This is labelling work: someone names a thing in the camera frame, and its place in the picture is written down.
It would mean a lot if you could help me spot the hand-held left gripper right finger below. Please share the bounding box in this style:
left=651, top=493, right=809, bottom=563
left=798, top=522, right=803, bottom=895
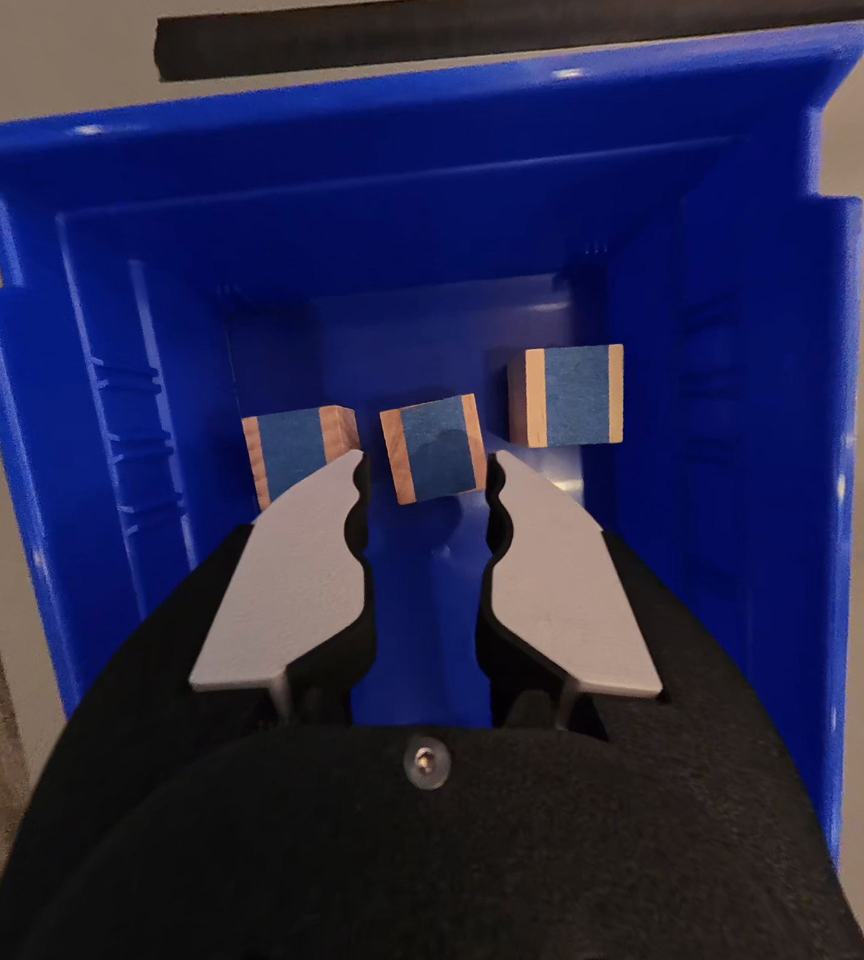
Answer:
left=477, top=448, right=664, bottom=732

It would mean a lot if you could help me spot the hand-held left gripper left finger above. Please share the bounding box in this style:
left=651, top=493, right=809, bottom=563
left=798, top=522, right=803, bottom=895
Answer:
left=189, top=448, right=380, bottom=725

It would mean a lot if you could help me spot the wooden cube blue taped face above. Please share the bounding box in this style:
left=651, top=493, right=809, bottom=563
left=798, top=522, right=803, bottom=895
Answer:
left=507, top=344, right=625, bottom=449
left=379, top=393, right=488, bottom=506
left=241, top=405, right=362, bottom=513

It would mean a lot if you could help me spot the blue plastic bin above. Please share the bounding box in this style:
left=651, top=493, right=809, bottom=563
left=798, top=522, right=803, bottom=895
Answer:
left=0, top=21, right=864, bottom=875

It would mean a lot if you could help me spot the black bar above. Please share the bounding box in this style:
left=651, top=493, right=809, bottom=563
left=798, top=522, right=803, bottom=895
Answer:
left=156, top=0, right=864, bottom=82

